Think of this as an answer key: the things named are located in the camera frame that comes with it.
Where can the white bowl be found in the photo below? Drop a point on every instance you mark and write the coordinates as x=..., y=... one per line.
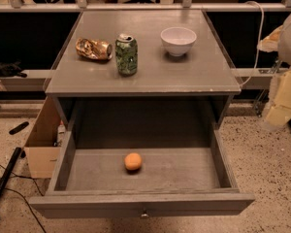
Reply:
x=178, y=41

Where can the black marker on floor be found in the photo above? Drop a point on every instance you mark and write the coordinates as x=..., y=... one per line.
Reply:
x=19, y=128

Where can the orange fruit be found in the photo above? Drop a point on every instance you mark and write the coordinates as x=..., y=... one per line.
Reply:
x=133, y=161

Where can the grey metal rail frame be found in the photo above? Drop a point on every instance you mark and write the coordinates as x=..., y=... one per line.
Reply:
x=84, y=5

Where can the grey open top drawer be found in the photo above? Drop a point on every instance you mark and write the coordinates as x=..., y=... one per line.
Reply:
x=185, y=169

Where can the crushed gold can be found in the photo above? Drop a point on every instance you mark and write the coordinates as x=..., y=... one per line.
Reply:
x=94, y=49

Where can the green soda can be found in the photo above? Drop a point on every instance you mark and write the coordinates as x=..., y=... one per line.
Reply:
x=126, y=54

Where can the cardboard box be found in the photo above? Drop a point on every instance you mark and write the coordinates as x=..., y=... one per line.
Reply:
x=40, y=148

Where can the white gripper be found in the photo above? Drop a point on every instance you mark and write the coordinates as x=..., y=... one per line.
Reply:
x=280, y=84

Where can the black pole on floor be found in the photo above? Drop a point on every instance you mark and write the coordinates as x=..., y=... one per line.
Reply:
x=9, y=168

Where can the grey cabinet with counter top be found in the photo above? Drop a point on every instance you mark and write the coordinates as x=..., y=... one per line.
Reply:
x=203, y=71

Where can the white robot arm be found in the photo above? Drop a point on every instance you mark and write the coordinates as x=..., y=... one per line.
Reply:
x=284, y=53

